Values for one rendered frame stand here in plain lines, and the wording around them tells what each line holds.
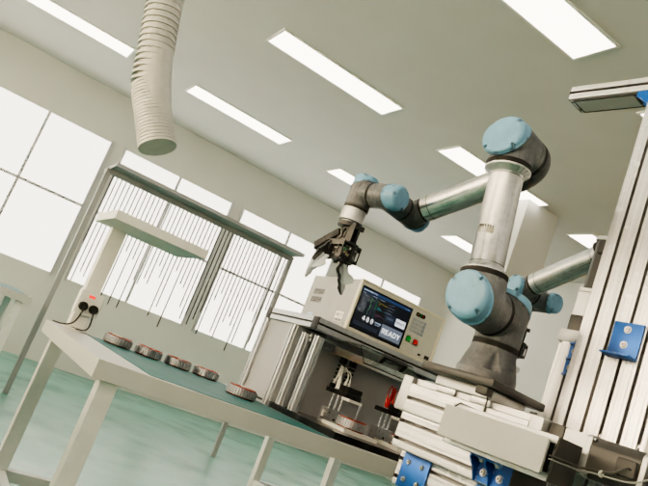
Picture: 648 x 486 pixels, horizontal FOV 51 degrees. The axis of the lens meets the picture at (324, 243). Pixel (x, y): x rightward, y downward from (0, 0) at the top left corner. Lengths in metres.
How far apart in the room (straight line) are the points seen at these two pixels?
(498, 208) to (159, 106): 1.72
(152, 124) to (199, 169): 6.06
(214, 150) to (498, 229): 7.58
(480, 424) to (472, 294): 0.30
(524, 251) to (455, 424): 5.41
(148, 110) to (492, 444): 2.05
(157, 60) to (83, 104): 5.68
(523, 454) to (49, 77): 7.85
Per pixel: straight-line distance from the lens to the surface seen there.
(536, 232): 7.00
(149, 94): 3.02
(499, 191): 1.72
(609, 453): 1.52
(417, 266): 10.61
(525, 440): 1.44
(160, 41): 3.13
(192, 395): 1.94
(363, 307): 2.61
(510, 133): 1.76
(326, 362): 2.69
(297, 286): 9.51
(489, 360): 1.70
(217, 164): 9.08
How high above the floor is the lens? 0.88
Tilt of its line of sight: 11 degrees up
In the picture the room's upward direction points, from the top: 21 degrees clockwise
